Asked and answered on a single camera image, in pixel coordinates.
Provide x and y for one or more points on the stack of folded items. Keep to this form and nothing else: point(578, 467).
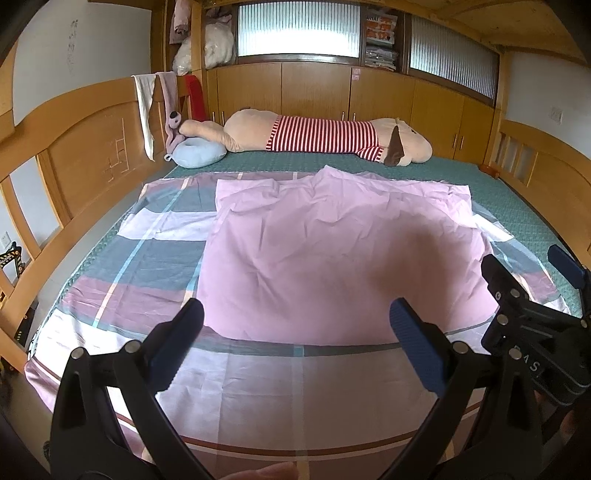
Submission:
point(381, 44)

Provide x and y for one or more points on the green quilted mattress cover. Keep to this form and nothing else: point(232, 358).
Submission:
point(517, 207)

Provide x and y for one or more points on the long plush dog striped shirt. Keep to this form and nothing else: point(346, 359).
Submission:
point(318, 134)

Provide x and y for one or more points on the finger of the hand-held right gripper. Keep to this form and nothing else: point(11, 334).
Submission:
point(501, 281)
point(570, 267)

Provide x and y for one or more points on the white stuffed plastic bag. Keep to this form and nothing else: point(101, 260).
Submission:
point(218, 44)
point(182, 55)

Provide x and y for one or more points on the white wall outlet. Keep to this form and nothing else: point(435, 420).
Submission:
point(557, 114)
point(4, 240)

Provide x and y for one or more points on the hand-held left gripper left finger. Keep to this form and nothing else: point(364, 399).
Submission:
point(180, 337)

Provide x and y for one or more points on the white hanging garment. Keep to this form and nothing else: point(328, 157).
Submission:
point(145, 110)

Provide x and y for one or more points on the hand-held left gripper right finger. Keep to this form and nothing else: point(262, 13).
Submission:
point(415, 341)

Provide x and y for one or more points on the pink clothing on shelf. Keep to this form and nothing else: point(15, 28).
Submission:
point(181, 21)

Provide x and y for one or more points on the small pink plush dog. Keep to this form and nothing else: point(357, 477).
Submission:
point(173, 129)

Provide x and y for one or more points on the small orange object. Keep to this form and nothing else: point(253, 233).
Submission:
point(490, 170)

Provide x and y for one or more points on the wooden footboard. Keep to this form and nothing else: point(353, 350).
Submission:
point(545, 157)

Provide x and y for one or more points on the wooden headboard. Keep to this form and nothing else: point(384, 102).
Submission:
point(78, 157)

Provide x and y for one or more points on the pink hanging garment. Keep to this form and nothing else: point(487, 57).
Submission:
point(168, 97)

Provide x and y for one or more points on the frosted ribbed glass window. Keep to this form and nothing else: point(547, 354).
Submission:
point(298, 30)
point(455, 55)

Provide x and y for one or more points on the black yellow tool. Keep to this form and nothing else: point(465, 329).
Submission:
point(11, 258)

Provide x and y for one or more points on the plaid bed sheet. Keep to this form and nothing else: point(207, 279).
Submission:
point(152, 258)

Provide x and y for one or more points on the pink cabinet sticker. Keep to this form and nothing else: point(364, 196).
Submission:
point(356, 74)

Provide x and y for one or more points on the pink jacket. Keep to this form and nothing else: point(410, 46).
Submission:
point(332, 258)

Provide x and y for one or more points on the blue round pillow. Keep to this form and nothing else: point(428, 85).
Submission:
point(196, 154)

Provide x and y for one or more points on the red cloth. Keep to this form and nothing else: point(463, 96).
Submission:
point(196, 94)

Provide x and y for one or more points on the person's left hand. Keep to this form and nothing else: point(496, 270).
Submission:
point(263, 473)

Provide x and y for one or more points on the wooden wall cabinets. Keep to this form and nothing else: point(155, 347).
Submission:
point(314, 92)

